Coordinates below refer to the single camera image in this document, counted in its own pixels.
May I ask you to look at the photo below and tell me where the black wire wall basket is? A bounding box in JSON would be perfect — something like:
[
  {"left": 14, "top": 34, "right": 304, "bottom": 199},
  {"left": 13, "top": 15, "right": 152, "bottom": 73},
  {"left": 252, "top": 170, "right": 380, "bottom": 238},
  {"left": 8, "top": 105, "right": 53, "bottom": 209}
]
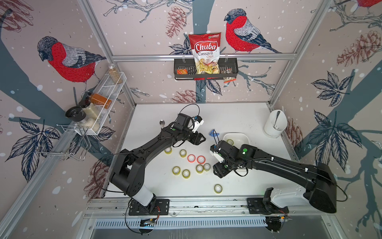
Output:
[{"left": 174, "top": 58, "right": 238, "bottom": 80}]

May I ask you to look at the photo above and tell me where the white wire spice rack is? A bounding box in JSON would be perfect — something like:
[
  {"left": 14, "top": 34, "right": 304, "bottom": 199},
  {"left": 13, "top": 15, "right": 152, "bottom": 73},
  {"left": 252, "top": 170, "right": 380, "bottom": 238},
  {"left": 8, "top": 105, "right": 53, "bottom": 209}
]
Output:
[{"left": 61, "top": 72, "right": 127, "bottom": 136}]

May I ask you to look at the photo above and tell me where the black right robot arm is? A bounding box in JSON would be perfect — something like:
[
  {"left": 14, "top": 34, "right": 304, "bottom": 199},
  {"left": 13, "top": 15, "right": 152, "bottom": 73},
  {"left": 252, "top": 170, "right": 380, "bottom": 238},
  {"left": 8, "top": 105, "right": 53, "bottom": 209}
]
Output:
[{"left": 210, "top": 140, "right": 337, "bottom": 214}]

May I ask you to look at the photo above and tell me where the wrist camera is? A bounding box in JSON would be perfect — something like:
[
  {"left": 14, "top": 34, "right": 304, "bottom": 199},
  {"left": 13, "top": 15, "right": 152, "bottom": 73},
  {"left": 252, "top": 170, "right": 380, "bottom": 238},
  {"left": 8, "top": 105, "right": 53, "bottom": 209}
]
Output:
[
  {"left": 210, "top": 145, "right": 224, "bottom": 163},
  {"left": 173, "top": 113, "right": 191, "bottom": 130}
]

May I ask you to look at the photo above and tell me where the aluminium front rail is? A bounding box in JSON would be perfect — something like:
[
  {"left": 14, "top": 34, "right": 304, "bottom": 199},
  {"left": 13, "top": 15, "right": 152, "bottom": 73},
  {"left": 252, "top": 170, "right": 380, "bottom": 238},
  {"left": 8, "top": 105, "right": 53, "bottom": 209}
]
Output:
[{"left": 83, "top": 195, "right": 332, "bottom": 219}]

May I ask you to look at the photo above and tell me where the red tape roll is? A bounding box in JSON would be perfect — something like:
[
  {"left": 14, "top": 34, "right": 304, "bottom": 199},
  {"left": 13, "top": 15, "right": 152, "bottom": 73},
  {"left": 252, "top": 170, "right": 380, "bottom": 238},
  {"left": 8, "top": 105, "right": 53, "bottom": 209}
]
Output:
[
  {"left": 187, "top": 154, "right": 196, "bottom": 163},
  {"left": 197, "top": 155, "right": 206, "bottom": 164}
]

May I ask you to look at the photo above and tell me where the yellow tape roll front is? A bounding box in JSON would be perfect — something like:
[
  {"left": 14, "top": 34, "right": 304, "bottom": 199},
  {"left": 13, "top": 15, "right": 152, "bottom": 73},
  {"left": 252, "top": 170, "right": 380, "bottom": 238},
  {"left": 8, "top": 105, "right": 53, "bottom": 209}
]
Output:
[{"left": 213, "top": 184, "right": 223, "bottom": 194}]

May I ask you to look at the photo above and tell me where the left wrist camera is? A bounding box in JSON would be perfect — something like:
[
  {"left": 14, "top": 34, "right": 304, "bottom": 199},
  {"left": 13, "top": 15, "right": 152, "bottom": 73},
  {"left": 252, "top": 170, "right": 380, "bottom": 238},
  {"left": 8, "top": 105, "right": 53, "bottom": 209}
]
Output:
[{"left": 173, "top": 113, "right": 191, "bottom": 130}]

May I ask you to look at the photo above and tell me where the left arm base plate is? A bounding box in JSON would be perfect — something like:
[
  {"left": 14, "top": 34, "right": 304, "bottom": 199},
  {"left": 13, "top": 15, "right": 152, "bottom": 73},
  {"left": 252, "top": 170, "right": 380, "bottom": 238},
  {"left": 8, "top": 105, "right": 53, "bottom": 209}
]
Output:
[{"left": 128, "top": 198, "right": 170, "bottom": 216}]

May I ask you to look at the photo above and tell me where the Chuba cassava chips bag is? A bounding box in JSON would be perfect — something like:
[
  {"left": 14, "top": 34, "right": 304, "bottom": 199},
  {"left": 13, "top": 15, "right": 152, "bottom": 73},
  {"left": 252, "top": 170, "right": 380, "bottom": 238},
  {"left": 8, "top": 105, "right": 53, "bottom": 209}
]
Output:
[{"left": 189, "top": 32, "right": 221, "bottom": 75}]

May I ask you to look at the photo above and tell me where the horizontal aluminium wall bar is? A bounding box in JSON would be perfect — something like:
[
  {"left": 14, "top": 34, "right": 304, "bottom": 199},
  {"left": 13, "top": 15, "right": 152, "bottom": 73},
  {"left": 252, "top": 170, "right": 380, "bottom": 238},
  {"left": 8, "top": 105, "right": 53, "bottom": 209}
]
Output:
[{"left": 112, "top": 53, "right": 298, "bottom": 63}]

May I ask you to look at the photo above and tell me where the black lid spice jar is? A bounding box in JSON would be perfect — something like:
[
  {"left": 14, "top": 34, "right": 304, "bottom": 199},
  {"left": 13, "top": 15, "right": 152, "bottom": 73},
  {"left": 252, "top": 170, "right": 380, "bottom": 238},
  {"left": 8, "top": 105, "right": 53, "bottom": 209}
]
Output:
[{"left": 65, "top": 106, "right": 87, "bottom": 122}]

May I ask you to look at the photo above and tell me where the orange spice bottle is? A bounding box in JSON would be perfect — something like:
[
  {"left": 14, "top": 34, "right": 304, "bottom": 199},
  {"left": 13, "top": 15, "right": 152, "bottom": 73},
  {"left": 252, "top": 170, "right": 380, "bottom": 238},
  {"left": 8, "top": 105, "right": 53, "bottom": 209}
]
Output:
[{"left": 89, "top": 93, "right": 112, "bottom": 109}]

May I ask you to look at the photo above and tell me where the Hello Kitty metal spoon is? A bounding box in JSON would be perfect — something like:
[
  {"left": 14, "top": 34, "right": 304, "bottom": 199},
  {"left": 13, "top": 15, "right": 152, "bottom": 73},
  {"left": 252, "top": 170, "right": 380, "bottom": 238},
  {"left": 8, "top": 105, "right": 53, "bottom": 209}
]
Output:
[{"left": 159, "top": 120, "right": 165, "bottom": 128}]

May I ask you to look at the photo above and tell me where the red tape roll right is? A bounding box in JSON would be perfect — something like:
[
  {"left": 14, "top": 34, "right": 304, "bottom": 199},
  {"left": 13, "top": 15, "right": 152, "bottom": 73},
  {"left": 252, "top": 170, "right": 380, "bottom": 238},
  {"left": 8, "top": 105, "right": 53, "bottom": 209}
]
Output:
[{"left": 197, "top": 155, "right": 206, "bottom": 164}]

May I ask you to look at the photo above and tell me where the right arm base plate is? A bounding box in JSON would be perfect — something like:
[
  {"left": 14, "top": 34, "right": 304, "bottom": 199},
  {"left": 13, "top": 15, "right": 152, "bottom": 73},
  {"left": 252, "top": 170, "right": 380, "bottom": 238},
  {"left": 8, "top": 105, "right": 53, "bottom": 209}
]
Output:
[{"left": 246, "top": 198, "right": 289, "bottom": 215}]

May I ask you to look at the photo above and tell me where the red tape roll left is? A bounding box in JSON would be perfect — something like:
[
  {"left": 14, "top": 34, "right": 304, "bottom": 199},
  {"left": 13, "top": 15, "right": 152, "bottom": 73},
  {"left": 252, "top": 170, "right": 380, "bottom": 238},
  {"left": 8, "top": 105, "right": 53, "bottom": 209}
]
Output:
[{"left": 187, "top": 154, "right": 196, "bottom": 163}]

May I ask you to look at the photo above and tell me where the white storage box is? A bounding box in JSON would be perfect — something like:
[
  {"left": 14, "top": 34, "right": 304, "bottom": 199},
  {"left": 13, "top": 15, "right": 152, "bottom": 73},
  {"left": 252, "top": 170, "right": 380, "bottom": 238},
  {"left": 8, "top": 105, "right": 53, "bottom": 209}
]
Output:
[{"left": 223, "top": 132, "right": 250, "bottom": 171}]

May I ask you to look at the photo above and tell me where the blue tape cutter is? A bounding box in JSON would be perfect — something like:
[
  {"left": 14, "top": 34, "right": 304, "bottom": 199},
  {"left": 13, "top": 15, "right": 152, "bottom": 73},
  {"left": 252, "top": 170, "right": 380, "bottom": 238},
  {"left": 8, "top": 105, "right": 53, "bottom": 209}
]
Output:
[{"left": 209, "top": 129, "right": 219, "bottom": 137}]

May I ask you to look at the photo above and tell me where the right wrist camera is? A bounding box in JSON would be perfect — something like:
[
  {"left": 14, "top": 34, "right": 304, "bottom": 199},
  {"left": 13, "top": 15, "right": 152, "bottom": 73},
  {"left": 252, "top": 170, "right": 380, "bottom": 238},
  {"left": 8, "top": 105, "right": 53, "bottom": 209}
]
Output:
[{"left": 210, "top": 145, "right": 224, "bottom": 163}]

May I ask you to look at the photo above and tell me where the white utensil holder cup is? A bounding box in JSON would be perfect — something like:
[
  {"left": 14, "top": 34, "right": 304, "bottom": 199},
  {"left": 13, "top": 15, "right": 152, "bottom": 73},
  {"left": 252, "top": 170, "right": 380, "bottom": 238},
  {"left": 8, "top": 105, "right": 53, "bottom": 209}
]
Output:
[{"left": 263, "top": 110, "right": 288, "bottom": 138}]

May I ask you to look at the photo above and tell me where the glass grain spice jar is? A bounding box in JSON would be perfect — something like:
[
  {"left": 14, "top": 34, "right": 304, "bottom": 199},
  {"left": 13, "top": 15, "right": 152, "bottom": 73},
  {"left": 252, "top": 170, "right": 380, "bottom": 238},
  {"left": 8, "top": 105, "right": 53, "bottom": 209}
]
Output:
[{"left": 108, "top": 64, "right": 123, "bottom": 84}]

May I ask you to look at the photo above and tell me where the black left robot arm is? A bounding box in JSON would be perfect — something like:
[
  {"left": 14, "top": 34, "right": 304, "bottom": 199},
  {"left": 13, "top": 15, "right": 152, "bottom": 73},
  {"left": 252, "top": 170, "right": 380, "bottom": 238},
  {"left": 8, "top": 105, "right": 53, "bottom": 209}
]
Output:
[{"left": 109, "top": 126, "right": 207, "bottom": 207}]

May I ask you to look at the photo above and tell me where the yellow tape roll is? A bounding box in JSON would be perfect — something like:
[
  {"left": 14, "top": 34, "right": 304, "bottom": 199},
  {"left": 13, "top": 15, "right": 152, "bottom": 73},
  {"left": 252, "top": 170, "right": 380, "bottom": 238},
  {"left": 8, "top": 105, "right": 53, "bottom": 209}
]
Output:
[
  {"left": 180, "top": 149, "right": 187, "bottom": 158},
  {"left": 196, "top": 164, "right": 204, "bottom": 174},
  {"left": 182, "top": 169, "right": 191, "bottom": 179},
  {"left": 213, "top": 184, "right": 223, "bottom": 194},
  {"left": 164, "top": 147, "right": 172, "bottom": 154},
  {"left": 226, "top": 139, "right": 234, "bottom": 146},
  {"left": 172, "top": 166, "right": 182, "bottom": 175}
]

